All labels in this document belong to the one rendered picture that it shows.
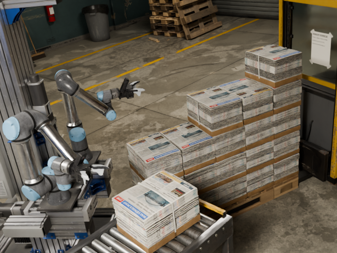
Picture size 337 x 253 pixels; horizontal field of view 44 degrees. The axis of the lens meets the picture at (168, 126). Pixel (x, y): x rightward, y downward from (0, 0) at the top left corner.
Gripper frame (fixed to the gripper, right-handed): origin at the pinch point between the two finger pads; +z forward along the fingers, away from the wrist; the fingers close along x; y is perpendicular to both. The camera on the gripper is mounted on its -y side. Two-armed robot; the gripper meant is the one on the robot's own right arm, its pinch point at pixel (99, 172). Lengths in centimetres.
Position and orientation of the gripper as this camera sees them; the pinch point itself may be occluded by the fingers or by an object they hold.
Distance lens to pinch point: 215.3
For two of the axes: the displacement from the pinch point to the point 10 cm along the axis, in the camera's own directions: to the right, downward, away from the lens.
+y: 0.3, 9.4, 3.4
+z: 8.3, 1.6, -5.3
